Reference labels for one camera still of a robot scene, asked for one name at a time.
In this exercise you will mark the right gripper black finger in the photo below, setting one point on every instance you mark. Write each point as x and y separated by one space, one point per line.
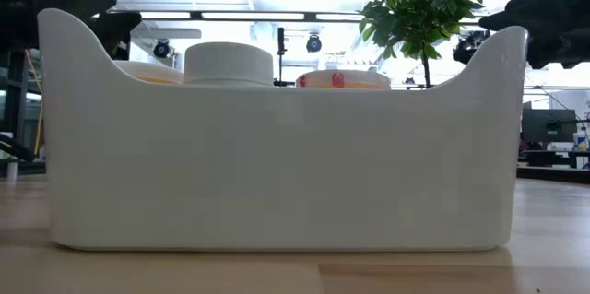
498 19

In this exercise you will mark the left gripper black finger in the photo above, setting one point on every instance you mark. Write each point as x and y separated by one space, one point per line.
117 29

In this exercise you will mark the orange pill bottle white cap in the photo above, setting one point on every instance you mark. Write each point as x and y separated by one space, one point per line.
343 79

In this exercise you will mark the white plastic basket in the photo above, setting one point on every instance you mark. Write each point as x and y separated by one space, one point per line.
276 169

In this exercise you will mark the green potted tree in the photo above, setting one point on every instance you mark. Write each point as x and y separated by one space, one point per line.
415 8

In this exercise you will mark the black computer monitor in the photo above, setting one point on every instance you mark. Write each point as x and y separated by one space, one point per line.
548 125

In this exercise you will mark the dark shelf rack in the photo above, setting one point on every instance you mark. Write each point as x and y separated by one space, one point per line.
14 100

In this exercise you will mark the small bottle on desk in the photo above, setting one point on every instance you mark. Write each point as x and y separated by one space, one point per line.
581 141

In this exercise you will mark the dark office desk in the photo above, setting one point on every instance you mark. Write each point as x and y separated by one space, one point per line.
553 174

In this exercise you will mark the thin black pole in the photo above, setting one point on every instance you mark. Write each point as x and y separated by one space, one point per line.
280 40

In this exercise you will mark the black camera on stand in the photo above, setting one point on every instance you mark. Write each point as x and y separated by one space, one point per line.
468 45

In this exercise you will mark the round black mounted camera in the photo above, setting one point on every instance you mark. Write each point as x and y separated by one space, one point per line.
161 49
314 43

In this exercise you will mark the dark overhead frame rail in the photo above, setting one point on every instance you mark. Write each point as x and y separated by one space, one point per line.
313 16

